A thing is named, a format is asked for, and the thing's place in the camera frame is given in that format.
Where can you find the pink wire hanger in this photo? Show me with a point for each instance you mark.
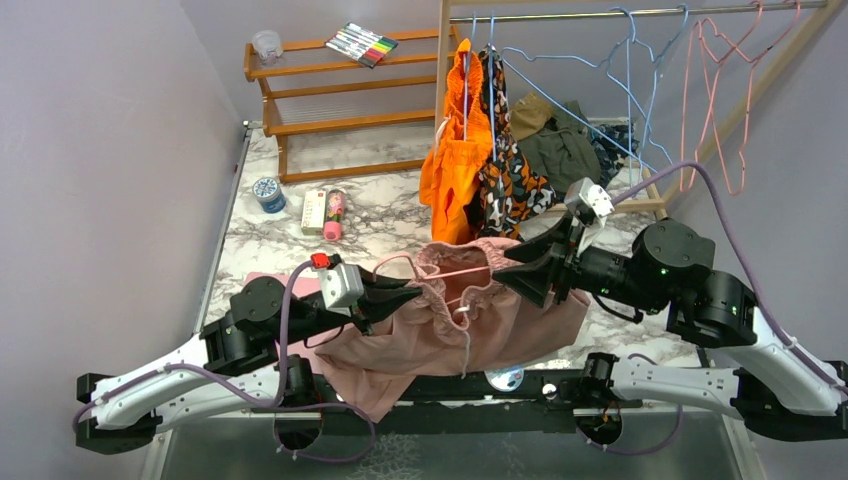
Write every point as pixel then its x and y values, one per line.
pixel 721 68
pixel 417 275

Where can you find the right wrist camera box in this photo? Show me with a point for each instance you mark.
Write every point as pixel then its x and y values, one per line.
pixel 589 203

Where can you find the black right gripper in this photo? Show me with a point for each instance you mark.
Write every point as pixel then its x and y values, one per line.
pixel 549 256

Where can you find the marker pen set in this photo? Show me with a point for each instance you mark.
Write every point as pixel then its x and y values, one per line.
pixel 361 45

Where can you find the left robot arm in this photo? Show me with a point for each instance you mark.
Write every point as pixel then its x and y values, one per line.
pixel 241 362

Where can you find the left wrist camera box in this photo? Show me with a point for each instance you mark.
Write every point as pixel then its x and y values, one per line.
pixel 341 284

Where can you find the pink floral bottle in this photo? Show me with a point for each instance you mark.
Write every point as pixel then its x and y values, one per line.
pixel 335 208

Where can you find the clear plastic toy package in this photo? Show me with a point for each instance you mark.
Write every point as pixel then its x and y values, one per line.
pixel 505 379

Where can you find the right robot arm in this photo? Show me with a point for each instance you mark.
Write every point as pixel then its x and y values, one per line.
pixel 769 388

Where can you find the tan folded garment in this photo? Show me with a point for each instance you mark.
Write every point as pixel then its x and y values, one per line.
pixel 529 115

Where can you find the wooden shelf rack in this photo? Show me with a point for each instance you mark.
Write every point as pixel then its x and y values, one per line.
pixel 314 90

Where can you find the clear plastic cup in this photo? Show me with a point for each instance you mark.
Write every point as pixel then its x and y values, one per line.
pixel 268 47

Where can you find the olive green garment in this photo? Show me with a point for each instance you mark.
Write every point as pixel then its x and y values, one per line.
pixel 561 152

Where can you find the metal hanging rod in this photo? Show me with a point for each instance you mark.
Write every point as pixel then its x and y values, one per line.
pixel 621 12

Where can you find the pink shorts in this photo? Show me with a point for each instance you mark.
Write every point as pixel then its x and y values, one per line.
pixel 459 325

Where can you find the blue wire hanger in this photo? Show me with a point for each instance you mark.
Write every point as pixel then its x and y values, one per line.
pixel 617 69

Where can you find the white rectangular box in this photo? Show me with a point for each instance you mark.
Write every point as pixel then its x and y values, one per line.
pixel 314 212

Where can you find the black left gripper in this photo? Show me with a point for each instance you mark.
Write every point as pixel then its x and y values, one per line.
pixel 381 299

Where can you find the wooden clothes rack frame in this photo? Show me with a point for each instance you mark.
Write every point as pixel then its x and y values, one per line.
pixel 658 204

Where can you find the camouflage orange black shorts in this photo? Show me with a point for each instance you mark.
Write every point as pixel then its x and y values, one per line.
pixel 509 192

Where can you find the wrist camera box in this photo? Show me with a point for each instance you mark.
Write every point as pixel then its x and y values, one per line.
pixel 341 284
pixel 589 203

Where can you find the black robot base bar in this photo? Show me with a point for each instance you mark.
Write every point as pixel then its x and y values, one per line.
pixel 544 401

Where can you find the blue hanger holding shorts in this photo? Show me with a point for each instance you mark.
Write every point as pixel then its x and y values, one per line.
pixel 489 93

